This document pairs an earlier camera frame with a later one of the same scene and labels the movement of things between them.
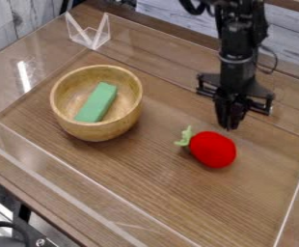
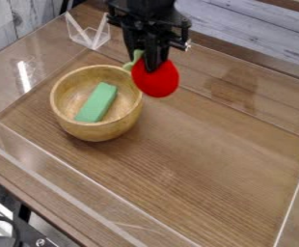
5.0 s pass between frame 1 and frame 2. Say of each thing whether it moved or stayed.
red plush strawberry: moved
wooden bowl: stayed
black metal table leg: stayed
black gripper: moved
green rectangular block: stayed
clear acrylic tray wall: stayed
